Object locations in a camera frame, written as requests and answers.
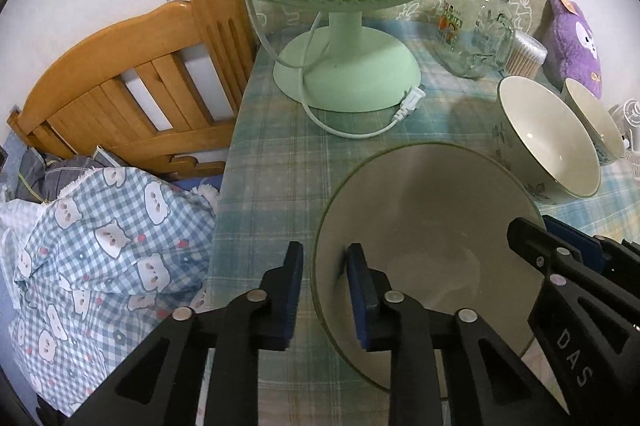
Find purple plush bunny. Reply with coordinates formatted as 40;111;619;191
542;0;602;99

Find medium floral ceramic bowl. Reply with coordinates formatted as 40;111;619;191
495;76;601;205

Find glass jar black lid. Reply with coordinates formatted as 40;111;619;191
435;0;514;79

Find wooden bed headboard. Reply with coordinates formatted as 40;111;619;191
6;0;256;180

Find grey plaid pillow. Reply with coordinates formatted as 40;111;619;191
14;146;127;203

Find white standing fan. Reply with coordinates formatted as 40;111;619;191
608;99;640;154

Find blue checkered blanket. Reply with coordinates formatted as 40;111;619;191
1;167;219;415

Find cotton swab container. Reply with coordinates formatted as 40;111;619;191
504;30;548;79

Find white fan power cord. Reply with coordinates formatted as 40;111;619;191
244;0;428;140

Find plaid green tablecloth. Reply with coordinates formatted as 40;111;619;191
206;21;639;425

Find large floral ceramic bowl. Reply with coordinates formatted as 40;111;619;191
561;78;625;166

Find small floral ceramic bowl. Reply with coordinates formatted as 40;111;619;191
311;142;542;390

